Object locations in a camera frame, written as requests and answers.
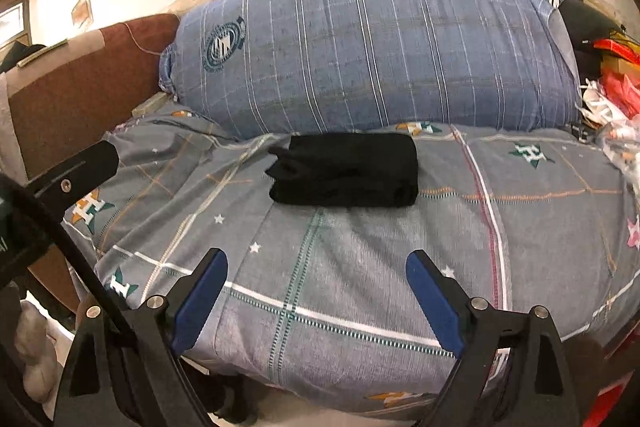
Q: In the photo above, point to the beige plush toy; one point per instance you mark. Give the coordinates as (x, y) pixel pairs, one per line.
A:
(35, 352)

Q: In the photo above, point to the black bag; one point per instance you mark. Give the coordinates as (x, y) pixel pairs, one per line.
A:
(585, 24)

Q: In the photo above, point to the black pants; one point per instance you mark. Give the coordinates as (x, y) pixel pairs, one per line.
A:
(345, 177)

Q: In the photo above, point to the small wall picture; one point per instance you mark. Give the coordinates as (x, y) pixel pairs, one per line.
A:
(81, 9)

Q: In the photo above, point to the thin orange thread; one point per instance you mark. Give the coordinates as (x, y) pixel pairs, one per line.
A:
(142, 42)

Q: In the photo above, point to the beige wooden board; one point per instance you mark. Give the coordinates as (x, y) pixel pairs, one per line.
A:
(150, 104)

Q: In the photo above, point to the grey star print bed sheet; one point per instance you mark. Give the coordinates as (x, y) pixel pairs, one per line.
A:
(375, 257)

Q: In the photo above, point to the blue plaid pillow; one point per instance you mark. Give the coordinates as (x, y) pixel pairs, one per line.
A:
(375, 52)

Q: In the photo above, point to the red packaging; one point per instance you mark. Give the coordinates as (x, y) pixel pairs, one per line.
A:
(620, 67)

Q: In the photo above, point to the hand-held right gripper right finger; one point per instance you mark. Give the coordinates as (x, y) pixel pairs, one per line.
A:
(435, 302)

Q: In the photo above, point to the window frame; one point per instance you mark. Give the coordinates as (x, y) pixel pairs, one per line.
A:
(12, 22)

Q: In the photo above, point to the pile of white plastic wrappers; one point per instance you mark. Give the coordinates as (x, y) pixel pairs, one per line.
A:
(617, 132)

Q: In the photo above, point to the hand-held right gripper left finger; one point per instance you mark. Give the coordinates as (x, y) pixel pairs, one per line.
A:
(197, 302)

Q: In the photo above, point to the brown bed headboard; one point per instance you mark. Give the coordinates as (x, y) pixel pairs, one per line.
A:
(65, 107)

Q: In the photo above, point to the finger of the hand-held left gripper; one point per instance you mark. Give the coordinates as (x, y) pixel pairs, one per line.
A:
(75, 177)

